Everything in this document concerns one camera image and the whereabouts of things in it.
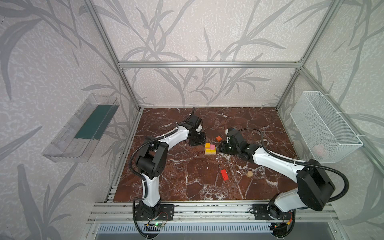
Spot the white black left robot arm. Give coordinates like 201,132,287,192
128,110,206,221

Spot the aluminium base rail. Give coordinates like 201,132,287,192
87,201,339,224

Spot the aluminium frame horizontal bar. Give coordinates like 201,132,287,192
118,61,301,69

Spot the pink item in basket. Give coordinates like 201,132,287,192
314,144,328,158

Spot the clear plastic wall bin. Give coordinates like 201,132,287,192
42,94,120,163

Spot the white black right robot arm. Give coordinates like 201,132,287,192
219,128,350,220

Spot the white wire mesh basket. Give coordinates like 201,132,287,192
291,91,363,164

